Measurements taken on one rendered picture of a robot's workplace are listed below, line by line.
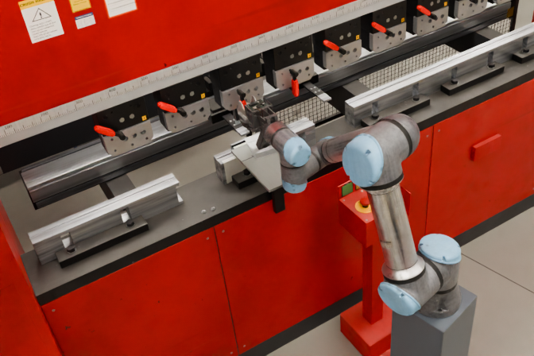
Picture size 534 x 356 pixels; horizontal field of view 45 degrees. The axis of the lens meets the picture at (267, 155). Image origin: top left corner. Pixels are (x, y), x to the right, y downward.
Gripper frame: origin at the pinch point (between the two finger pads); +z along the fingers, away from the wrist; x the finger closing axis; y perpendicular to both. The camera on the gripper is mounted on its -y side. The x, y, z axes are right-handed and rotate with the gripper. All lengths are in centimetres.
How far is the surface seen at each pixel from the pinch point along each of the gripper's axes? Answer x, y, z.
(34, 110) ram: 61, 23, 3
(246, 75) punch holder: -4.1, 9.5, 2.9
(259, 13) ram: -11.0, 28.7, 3.0
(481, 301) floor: -85, -119, -38
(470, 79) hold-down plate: -101, -28, -1
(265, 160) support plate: -2.3, -18.5, -7.3
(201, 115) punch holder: 13.8, 1.5, 2.5
